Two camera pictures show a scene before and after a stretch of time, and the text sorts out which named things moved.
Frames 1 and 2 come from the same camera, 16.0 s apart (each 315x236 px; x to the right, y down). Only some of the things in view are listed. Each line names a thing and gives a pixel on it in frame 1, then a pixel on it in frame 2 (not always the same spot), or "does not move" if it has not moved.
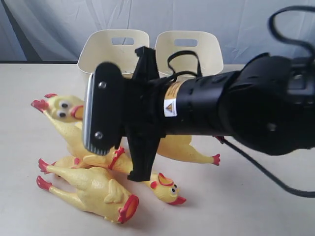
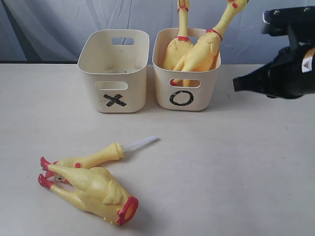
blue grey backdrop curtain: x=49 y=31 does not move
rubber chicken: x=163 y=187 to x=201 y=55
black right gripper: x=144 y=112 to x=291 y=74
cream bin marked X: x=115 y=45 does not move
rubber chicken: x=66 y=113 to x=177 y=48
